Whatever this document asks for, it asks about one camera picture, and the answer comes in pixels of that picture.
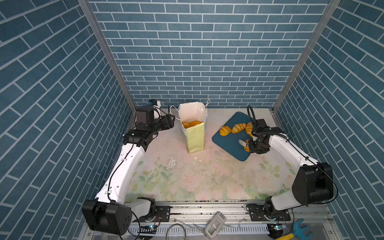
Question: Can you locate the small striped croissant bun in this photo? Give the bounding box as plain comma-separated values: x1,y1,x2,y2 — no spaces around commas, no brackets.
244,140,250,152

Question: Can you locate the long braided bread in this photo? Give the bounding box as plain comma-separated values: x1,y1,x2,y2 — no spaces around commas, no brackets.
232,123,247,134

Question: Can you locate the twisted knot bread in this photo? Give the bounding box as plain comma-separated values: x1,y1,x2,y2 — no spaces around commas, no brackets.
245,123,253,138

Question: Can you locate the round ridged bun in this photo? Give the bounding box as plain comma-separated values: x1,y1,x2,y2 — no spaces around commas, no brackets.
219,126,232,137

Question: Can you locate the large sesame oval bread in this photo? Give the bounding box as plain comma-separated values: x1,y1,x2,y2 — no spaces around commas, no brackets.
189,121,202,127

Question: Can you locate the white paper gift bag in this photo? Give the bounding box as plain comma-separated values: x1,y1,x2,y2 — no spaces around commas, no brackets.
171,99,211,153

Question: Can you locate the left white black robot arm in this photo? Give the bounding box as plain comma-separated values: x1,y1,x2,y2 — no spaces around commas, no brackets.
82,100,176,236

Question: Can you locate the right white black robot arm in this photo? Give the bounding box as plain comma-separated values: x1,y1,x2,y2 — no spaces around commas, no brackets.
245,106,339,222

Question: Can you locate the teal rectangular tray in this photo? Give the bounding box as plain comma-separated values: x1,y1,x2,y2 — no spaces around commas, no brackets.
212,112,251,162

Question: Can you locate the grey plastic handheld device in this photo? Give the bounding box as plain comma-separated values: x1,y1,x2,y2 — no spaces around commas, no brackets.
203,212,227,240

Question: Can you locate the blue yellow toy wrench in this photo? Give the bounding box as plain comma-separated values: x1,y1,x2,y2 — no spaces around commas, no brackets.
276,219,314,240

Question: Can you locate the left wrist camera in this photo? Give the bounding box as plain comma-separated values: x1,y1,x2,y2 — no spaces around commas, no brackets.
148,99,161,119

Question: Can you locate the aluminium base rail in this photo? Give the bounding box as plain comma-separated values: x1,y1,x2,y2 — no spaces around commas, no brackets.
80,201,342,240

